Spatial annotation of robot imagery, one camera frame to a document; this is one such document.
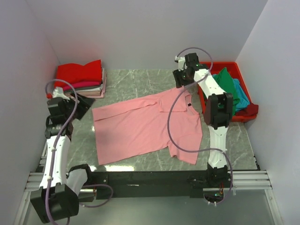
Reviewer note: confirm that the folded light pink t shirt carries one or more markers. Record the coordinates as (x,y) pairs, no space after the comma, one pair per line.
(93,94)

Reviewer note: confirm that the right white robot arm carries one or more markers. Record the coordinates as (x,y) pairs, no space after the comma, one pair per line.
(217,115)

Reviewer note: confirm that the folded grey t shirt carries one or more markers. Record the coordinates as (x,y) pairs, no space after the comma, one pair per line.
(87,85)

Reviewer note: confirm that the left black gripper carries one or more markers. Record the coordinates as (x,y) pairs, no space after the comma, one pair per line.
(84,105)

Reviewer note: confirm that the red plastic bin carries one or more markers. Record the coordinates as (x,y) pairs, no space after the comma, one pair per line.
(234,71)

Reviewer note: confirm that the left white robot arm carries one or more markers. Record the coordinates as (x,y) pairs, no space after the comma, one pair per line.
(57,195)

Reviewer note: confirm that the folded white t shirt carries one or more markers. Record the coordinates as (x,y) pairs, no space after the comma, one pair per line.
(103,79)

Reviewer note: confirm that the blue t shirt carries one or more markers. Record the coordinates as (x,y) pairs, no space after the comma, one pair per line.
(244,101)

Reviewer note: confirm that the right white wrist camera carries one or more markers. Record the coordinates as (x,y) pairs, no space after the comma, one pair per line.
(181,62)

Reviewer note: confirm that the green t shirt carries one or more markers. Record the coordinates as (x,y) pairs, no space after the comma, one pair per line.
(225,81)

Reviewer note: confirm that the folded red t shirt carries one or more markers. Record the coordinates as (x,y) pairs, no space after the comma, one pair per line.
(72,72)

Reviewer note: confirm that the folded beige t shirt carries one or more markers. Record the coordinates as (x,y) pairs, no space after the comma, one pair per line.
(69,93)

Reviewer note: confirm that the black base beam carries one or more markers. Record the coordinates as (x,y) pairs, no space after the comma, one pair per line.
(162,183)

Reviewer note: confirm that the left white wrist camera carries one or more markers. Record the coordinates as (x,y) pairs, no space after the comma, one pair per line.
(57,93)

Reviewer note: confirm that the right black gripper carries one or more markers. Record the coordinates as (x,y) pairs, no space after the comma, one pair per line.
(177,76)

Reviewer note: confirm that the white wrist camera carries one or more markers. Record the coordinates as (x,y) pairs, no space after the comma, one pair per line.
(57,93)
(181,62)

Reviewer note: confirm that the aluminium rail frame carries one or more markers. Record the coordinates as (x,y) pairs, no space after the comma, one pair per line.
(242,180)

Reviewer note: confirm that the dark red t shirt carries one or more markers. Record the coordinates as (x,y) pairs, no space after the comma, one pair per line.
(250,112)

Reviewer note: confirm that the folded magenta t shirt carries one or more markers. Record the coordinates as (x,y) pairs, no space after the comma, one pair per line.
(67,88)

